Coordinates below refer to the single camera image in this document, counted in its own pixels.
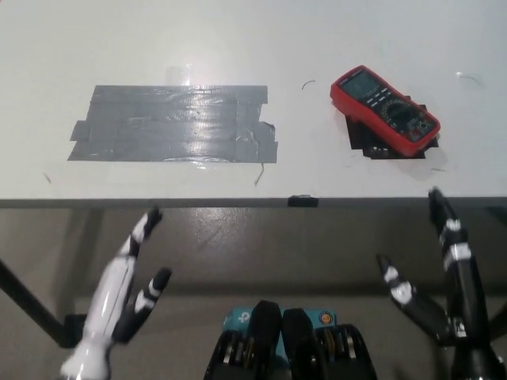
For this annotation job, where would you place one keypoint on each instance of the red digital multimeter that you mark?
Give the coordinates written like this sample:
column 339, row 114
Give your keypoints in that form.
column 356, row 99

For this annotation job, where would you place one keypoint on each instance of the white and black left hand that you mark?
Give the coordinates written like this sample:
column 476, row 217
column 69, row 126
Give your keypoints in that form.
column 111, row 301

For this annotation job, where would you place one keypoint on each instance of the black floor tape square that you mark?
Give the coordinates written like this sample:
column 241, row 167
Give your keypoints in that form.
column 73, row 328

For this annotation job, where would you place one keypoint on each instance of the black right hand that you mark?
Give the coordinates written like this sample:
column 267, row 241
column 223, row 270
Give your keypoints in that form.
column 467, row 301

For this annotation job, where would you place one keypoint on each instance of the grey duct tape patch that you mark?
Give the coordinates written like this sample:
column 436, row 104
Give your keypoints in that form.
column 170, row 126

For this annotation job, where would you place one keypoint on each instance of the teal cardboard box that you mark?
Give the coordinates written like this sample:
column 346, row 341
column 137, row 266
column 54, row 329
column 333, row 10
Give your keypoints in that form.
column 237, row 318

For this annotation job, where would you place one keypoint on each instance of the black tape patch on table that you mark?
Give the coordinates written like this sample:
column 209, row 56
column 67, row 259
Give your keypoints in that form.
column 360, row 138

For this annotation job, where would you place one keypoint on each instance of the small black tape piece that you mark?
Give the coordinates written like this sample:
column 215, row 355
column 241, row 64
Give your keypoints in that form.
column 303, row 201

